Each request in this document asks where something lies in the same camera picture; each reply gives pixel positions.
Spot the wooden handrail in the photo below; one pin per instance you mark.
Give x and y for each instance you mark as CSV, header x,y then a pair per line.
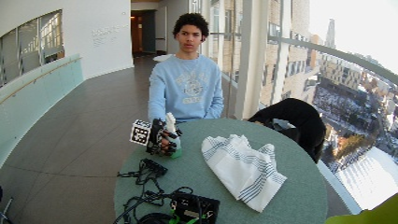
x,y
38,79

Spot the white spray bottle green base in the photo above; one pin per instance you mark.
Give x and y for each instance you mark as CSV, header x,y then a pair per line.
x,y
173,133

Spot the yellow-green chair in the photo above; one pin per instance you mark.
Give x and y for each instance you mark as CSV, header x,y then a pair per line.
x,y
366,214

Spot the white marker cube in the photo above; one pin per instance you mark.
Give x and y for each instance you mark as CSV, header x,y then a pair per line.
x,y
140,132

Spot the the person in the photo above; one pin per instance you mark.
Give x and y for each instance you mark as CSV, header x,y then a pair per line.
x,y
185,84

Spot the white blue striped cloth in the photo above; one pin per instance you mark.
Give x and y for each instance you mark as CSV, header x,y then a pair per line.
x,y
243,169

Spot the white round table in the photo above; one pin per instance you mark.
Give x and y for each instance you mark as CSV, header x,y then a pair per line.
x,y
163,57

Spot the black electronics box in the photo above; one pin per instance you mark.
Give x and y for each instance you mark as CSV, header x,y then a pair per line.
x,y
195,207

